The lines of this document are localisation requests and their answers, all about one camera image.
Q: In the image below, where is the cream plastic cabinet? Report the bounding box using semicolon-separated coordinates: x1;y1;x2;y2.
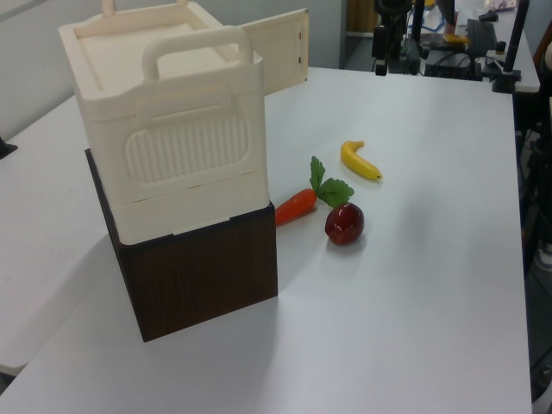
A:
57;0;271;248

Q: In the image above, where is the cream cabinet door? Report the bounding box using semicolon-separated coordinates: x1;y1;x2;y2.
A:
238;8;310;96

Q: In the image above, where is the dark brown wooden box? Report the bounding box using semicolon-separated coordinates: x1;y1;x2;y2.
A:
84;147;279;343

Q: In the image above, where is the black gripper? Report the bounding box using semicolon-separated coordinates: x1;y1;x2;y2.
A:
372;24;388;77

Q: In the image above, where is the yellow toy banana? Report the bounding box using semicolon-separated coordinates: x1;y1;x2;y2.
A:
340;140;384;181

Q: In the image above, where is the black pole with clamp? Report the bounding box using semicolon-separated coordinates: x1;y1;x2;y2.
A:
492;0;531;94

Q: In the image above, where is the black object at table edge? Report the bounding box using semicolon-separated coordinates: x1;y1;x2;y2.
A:
0;135;19;160

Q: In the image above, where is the black electronics box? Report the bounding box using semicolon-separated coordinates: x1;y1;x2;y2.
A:
423;52;483;80

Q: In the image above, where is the orange toy carrot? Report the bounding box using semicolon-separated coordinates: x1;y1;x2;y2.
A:
274;155;355;228

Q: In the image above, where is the red toy apple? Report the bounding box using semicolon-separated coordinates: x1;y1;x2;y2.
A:
324;202;367;247

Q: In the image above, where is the black thin pole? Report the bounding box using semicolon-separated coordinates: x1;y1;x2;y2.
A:
410;0;427;45

